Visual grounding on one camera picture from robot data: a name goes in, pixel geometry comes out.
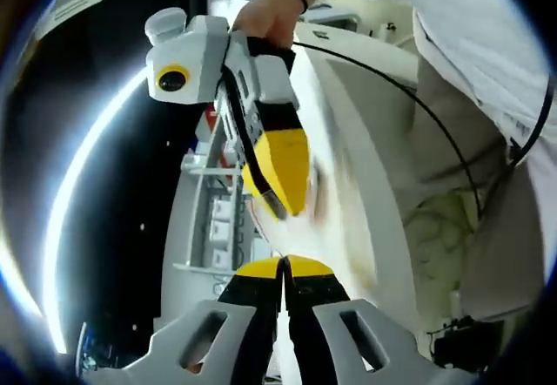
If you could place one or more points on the grey shelf unit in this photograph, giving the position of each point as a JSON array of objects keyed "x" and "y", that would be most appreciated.
[{"x": 200, "y": 193}]

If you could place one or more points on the row of white storage boxes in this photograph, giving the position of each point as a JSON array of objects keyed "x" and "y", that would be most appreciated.
[{"x": 219, "y": 228}]

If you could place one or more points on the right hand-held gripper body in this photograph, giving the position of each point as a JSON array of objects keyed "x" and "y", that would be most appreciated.
[{"x": 187, "y": 58}]

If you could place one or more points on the long ceiling light strip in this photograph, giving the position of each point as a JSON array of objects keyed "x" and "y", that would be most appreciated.
[{"x": 69, "y": 193}]

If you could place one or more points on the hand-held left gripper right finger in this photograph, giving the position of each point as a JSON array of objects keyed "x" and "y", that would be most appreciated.
[{"x": 391, "y": 341}]

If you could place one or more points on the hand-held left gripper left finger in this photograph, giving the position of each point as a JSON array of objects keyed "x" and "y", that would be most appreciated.
[{"x": 174, "y": 341}]

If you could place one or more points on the person's right hand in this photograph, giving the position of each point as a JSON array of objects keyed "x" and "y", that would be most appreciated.
[{"x": 265, "y": 15}]

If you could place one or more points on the person's white shirt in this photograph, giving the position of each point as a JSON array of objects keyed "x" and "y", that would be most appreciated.
[{"x": 470, "y": 32}]

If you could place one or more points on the person's beige trousers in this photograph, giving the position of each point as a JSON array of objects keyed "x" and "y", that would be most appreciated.
[{"x": 487, "y": 237}]

